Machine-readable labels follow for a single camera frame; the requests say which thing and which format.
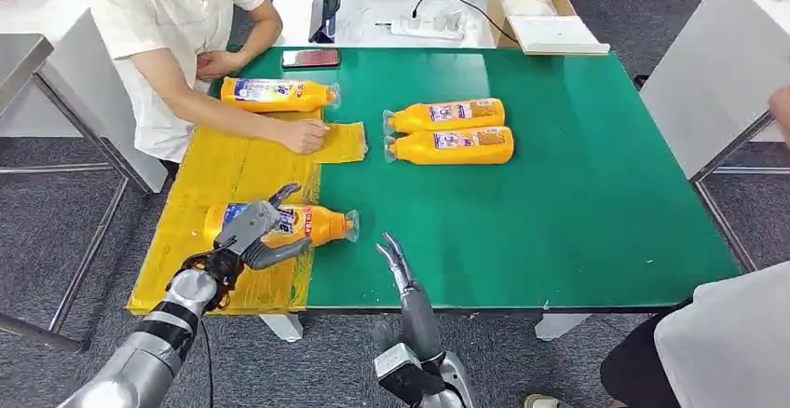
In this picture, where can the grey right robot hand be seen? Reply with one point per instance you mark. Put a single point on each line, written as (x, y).
(419, 325)

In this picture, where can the seated person's right hand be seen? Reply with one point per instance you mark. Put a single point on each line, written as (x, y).
(302, 137)

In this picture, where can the seated person's left hand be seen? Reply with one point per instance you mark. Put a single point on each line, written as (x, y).
(219, 66)

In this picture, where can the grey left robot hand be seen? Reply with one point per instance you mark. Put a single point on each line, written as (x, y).
(253, 226)

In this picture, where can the orange drink bottle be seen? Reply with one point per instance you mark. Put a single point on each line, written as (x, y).
(453, 146)
(271, 95)
(321, 223)
(447, 116)

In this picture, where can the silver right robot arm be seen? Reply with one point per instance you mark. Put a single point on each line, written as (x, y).
(457, 387)

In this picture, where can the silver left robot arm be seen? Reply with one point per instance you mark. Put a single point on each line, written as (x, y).
(142, 356)

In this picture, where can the yellow plastic sheet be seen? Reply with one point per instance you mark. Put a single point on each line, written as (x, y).
(210, 177)

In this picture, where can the seated person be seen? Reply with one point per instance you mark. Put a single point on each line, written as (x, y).
(160, 29)

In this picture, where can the dark red smartphone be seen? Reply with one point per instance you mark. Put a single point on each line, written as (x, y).
(310, 58)

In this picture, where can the white table leg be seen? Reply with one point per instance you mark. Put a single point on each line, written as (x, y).
(558, 326)
(284, 328)

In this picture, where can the black tablet on stand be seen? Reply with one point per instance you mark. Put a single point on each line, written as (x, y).
(326, 7)

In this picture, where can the white desk with panel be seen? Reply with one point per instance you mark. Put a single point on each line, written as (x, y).
(80, 84)

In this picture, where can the white desk with electronics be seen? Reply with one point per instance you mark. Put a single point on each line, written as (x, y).
(364, 10)

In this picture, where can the white power strip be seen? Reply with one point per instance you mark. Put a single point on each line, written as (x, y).
(426, 29)

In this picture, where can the green table mat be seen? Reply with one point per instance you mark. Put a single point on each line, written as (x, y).
(586, 183)

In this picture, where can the open cardboard box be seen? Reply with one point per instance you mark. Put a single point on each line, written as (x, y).
(495, 13)

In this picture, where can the white flat box lid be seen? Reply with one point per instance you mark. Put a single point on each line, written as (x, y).
(558, 35)

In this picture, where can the person in pale top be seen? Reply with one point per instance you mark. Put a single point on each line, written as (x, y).
(734, 349)

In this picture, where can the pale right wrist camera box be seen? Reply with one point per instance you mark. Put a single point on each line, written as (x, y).
(401, 371)

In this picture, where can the steel table with frame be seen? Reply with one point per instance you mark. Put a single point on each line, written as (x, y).
(18, 56)

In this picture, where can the white desk with metal frame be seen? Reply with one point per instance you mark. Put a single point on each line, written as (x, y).
(716, 72)

